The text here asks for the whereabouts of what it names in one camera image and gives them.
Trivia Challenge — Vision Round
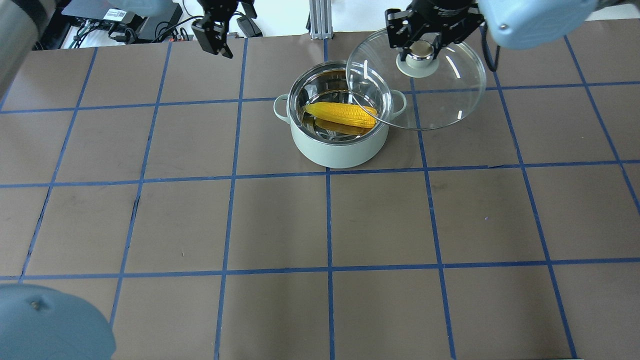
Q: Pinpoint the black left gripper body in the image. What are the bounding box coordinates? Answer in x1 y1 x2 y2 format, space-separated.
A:
198 0 257 21

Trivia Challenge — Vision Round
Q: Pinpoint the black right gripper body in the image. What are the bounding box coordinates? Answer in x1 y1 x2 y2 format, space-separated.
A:
385 0 485 49

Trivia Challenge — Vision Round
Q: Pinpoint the glass pot lid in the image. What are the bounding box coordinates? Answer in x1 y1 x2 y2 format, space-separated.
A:
347 29 487 131

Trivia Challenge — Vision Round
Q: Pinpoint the yellow corn cob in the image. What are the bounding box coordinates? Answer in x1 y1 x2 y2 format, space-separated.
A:
303 102 378 129

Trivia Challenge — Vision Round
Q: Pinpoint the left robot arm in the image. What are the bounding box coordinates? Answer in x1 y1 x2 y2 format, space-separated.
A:
1 0 256 360

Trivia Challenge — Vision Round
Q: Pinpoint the pale green cooking pot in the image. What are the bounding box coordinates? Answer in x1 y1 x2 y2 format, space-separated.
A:
273 60 408 169

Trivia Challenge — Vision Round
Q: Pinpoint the black power adapter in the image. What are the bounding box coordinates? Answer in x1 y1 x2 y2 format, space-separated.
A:
236 14 263 38

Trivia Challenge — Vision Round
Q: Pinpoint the black power brick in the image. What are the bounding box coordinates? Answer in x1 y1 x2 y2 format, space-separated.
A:
133 2 183 44

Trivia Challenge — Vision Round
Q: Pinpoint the black electronics box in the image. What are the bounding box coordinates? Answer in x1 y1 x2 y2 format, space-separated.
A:
61 0 147 30

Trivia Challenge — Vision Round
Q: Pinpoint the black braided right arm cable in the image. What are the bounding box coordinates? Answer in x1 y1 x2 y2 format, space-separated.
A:
480 25 501 73

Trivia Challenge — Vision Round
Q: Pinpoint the aluminium frame post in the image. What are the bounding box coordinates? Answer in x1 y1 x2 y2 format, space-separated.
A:
307 0 334 40

